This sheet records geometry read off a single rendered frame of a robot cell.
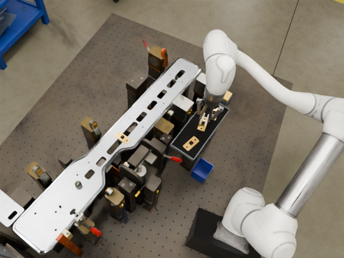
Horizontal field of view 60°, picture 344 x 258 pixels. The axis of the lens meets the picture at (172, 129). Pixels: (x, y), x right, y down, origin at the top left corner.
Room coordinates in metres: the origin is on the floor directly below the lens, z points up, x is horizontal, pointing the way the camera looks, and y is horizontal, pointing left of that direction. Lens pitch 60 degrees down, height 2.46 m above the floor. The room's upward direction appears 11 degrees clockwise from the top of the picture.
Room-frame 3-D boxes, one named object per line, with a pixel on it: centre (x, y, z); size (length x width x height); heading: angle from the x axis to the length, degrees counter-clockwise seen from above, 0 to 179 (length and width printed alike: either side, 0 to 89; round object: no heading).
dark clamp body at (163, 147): (0.68, 0.05, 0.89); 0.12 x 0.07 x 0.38; 66
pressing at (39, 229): (0.76, 0.25, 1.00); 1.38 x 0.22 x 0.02; 156
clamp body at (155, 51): (1.35, 0.19, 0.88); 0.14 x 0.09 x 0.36; 66
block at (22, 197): (0.33, 0.67, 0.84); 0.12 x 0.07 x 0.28; 66
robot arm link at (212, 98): (0.80, -0.15, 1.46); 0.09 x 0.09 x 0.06
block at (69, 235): (0.19, 0.37, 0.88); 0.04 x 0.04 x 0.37; 66
